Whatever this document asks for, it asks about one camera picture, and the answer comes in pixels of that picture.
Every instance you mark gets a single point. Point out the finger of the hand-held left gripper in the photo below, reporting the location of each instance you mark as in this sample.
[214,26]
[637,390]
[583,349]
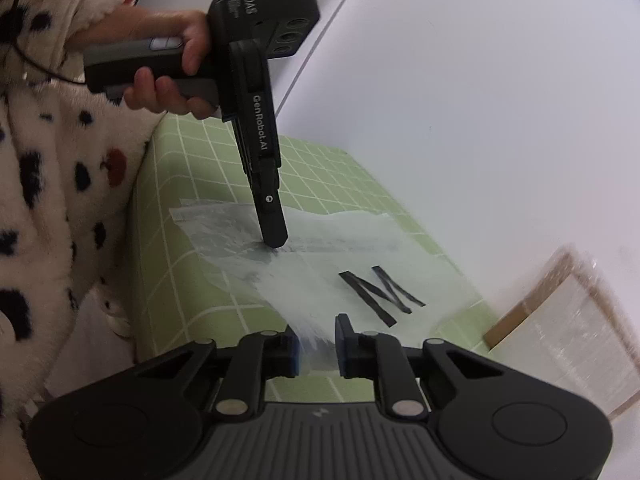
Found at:
[270,210]

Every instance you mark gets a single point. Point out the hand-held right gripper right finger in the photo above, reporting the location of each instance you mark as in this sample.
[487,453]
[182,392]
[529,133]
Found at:
[341,355]

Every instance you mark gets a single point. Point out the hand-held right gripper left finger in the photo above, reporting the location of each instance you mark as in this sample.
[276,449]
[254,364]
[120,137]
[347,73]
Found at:
[295,357]

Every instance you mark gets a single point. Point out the translucent plastic shopping bag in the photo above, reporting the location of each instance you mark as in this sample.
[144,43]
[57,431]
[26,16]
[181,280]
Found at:
[325,260]

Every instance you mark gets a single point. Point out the person's left forearm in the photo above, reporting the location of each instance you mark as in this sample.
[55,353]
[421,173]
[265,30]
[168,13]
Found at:
[50,20]

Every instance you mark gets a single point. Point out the person's left hand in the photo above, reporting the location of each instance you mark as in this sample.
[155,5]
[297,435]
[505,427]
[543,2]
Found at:
[195,35]

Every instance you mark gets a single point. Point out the cardboard box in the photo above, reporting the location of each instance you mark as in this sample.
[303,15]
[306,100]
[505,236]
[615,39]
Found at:
[515,320]

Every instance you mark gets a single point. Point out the spotted fleece garment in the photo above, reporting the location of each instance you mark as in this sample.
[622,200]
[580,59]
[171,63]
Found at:
[50,185]

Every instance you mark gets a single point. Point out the bubble wrap sheet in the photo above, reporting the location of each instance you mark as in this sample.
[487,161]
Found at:
[600,300]

